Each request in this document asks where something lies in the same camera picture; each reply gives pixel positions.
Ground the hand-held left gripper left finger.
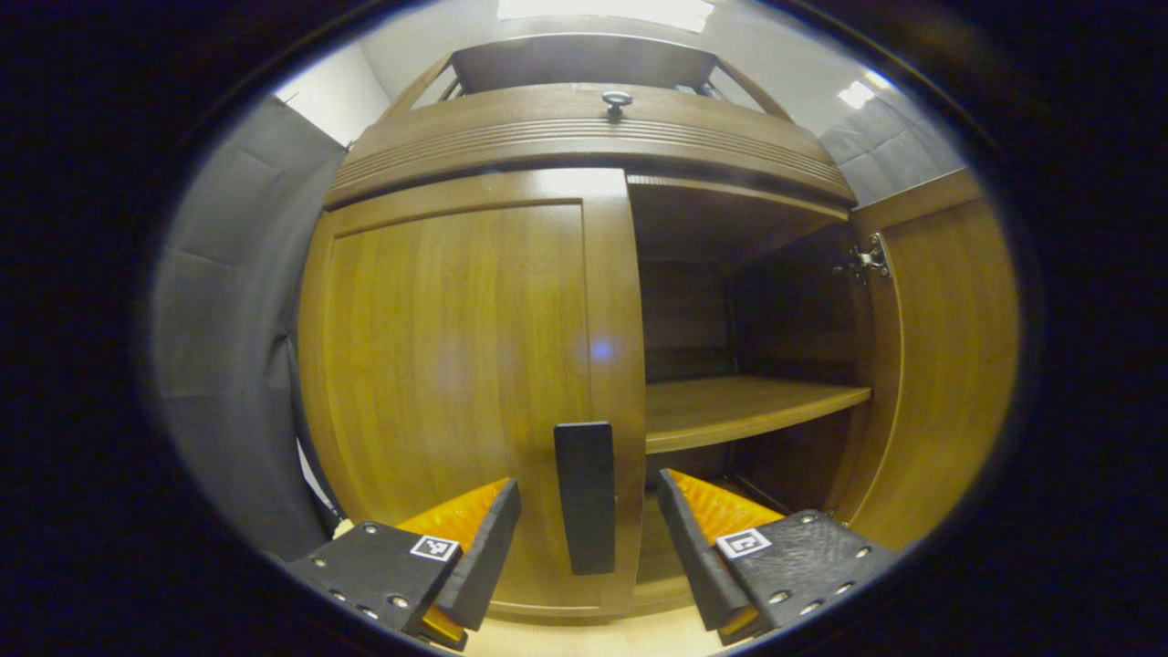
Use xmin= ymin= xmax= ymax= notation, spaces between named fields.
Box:
xmin=285 ymin=477 xmax=523 ymax=651

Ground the wooden double-door shoe cabinet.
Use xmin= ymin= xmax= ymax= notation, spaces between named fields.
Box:
xmin=324 ymin=35 xmax=872 ymax=621

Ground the large ceiling light panel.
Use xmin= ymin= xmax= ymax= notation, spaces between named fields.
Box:
xmin=497 ymin=0 xmax=715 ymax=34

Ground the wooden cabinet drawer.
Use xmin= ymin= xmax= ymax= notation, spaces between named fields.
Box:
xmin=324 ymin=82 xmax=857 ymax=209

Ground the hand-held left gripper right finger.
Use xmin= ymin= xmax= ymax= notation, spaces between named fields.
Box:
xmin=657 ymin=468 xmax=900 ymax=644

